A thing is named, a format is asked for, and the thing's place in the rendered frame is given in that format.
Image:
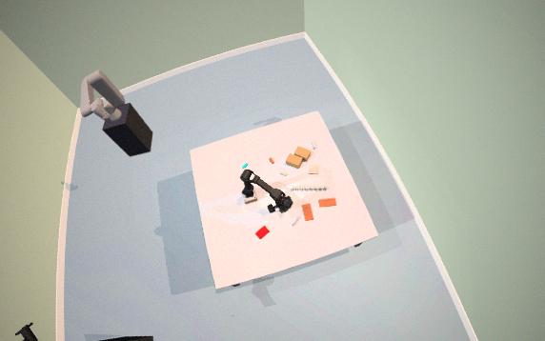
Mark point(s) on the red flat block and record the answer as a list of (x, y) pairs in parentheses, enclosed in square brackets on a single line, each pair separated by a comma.
[(262, 232)]

